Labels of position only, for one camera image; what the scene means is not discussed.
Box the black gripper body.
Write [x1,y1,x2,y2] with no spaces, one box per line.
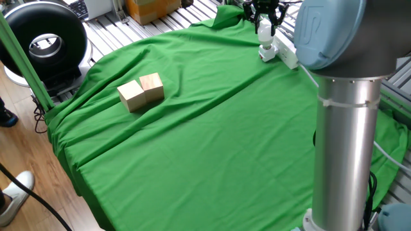
[252,0,281,14]

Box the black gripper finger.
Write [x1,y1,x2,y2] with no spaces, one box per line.
[268,2,290,37]
[242,0,261,35]

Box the white LED bulb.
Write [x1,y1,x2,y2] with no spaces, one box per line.
[258,19,275,50]

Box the white plug-in bulb holder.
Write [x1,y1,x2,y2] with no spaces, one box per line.
[258,44,279,63]

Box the white power strip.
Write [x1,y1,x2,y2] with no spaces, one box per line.
[272,28,301,70]

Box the cardboard box yellow tape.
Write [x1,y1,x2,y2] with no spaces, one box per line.
[125,0,182,26]

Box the reddish wooden cube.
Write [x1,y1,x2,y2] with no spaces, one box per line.
[139,72,165,103]

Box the pale wooden cube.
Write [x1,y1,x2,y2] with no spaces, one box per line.
[116,80,148,113]

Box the white box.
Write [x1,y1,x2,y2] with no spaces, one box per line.
[83,0,114,21]

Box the black keyboard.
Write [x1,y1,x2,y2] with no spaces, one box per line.
[67,0,89,21]

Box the green cloth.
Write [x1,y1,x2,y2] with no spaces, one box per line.
[44,4,410,231]

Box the dark blue shoe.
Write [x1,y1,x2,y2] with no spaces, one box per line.
[0,98,19,128]

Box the white shoe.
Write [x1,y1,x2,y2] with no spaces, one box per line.
[0,170,35,227]

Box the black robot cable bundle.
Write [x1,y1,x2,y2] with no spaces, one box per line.
[279,0,304,33]

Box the black ring-shaped device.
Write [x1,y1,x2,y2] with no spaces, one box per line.
[0,1,94,97]

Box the green frame post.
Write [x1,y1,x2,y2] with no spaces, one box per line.
[0,11,55,113]

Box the thin black wire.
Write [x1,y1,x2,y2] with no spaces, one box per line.
[33,96,49,134]

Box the thick black floor cable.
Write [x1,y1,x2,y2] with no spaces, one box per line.
[0,162,74,231]

